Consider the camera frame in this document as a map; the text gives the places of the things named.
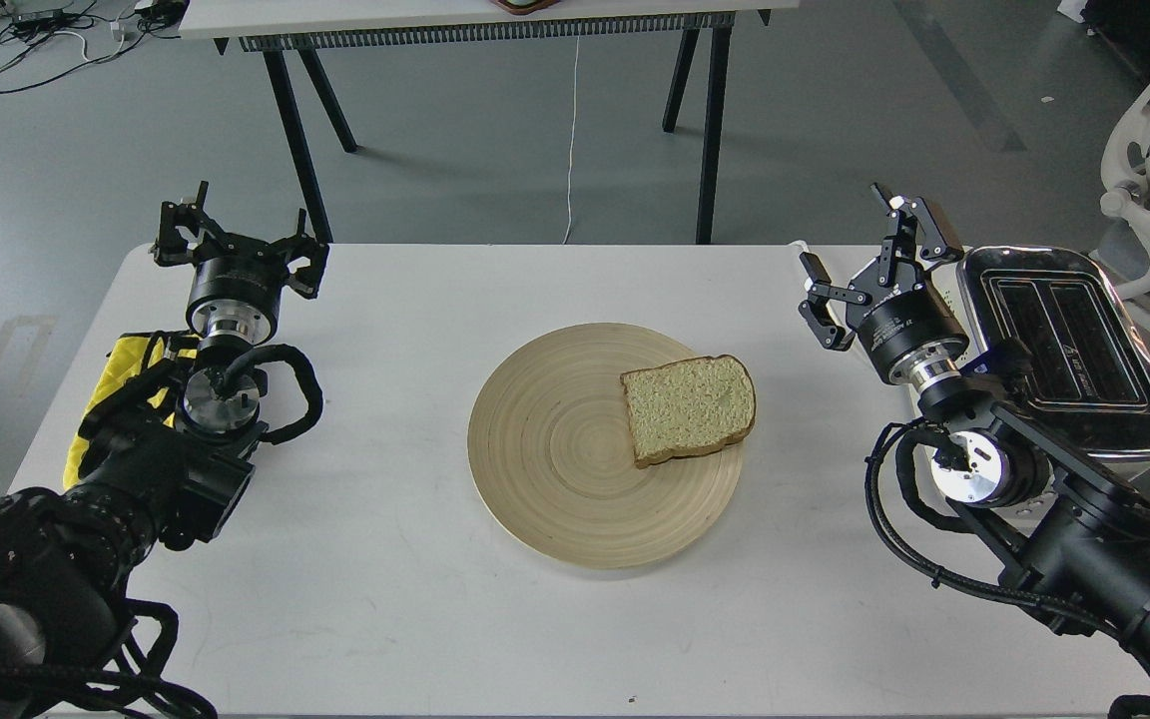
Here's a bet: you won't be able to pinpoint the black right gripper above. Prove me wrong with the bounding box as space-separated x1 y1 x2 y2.
799 183 969 385

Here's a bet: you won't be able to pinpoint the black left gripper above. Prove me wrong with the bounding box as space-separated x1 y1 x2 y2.
150 181 331 338

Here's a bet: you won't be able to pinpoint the slice of bread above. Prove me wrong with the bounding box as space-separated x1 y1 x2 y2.
620 355 757 468

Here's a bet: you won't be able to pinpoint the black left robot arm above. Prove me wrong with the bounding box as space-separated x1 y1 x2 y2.
0 184 329 718

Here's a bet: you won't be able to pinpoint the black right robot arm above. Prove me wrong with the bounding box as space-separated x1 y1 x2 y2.
799 183 1150 718

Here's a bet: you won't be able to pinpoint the white chrome toaster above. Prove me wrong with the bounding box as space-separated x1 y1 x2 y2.
904 245 1150 520

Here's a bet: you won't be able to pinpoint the yellow cloth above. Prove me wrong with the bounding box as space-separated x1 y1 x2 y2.
61 331 201 490

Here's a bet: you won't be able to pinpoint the white background table black legs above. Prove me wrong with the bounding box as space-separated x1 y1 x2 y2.
179 1 787 245

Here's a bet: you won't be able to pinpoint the round wooden plate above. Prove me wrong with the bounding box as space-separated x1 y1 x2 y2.
467 323 744 569

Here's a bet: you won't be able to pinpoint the white toaster power cable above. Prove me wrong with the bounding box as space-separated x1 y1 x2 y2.
788 240 848 321

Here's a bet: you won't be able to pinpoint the cables on floor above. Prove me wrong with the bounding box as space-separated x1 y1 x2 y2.
0 0 187 97

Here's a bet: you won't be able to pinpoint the thin white hanging cable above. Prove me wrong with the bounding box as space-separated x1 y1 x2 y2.
562 36 581 246

